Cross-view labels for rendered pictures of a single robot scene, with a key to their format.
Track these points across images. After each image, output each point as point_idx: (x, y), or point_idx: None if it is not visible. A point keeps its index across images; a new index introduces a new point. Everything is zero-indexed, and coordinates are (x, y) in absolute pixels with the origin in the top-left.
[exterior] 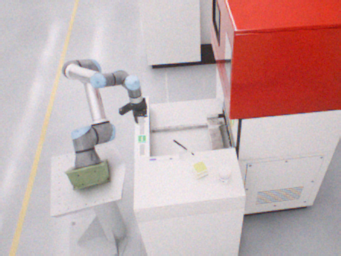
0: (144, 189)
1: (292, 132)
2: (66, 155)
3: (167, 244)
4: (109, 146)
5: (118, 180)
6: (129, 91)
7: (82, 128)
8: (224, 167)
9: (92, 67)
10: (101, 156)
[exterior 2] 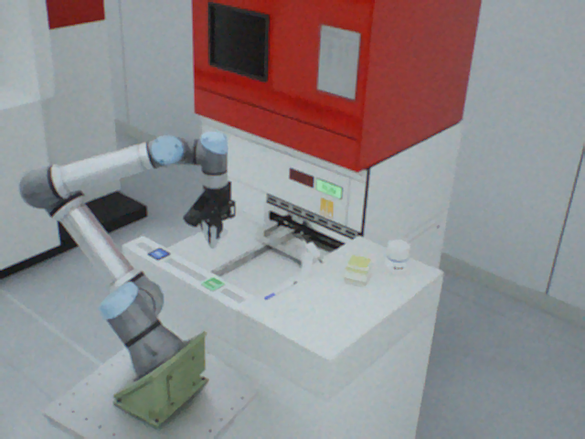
0: (309, 332)
1: (415, 182)
2: (69, 392)
3: None
4: None
5: (219, 372)
6: (217, 160)
7: (127, 284)
8: (395, 242)
9: None
10: None
